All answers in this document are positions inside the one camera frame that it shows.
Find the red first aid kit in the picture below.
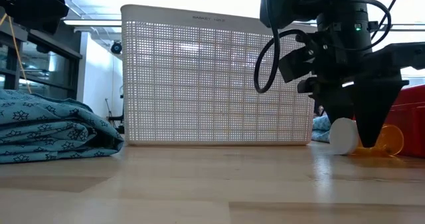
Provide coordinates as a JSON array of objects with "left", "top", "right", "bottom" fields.
[{"left": 384, "top": 84, "right": 425, "bottom": 159}]

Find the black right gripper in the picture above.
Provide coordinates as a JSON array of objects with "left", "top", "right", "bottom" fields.
[{"left": 297, "top": 27, "right": 425, "bottom": 148}]

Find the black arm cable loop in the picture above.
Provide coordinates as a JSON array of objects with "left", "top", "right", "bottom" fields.
[{"left": 254, "top": 0, "right": 311, "bottom": 94}]

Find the long ceiling light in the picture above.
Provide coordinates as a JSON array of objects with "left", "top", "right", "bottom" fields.
[{"left": 62, "top": 19, "right": 122, "bottom": 27}]

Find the white perforated plastic basket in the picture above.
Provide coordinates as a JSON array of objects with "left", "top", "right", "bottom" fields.
[{"left": 121, "top": 3, "right": 315, "bottom": 148}]

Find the blue patterned hospital gown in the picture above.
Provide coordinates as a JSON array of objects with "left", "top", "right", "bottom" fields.
[
  {"left": 0, "top": 89, "right": 126, "bottom": 164},
  {"left": 311, "top": 114, "right": 333, "bottom": 144}
]

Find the yellow cable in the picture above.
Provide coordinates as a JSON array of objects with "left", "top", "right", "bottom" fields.
[{"left": 0, "top": 13, "right": 33, "bottom": 94}]

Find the orange pill bottle white cap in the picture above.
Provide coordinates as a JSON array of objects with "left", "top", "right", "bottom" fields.
[{"left": 328, "top": 117, "right": 405, "bottom": 158}]

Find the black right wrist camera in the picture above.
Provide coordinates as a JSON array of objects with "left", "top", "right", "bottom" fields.
[{"left": 278, "top": 46, "right": 316, "bottom": 84}]

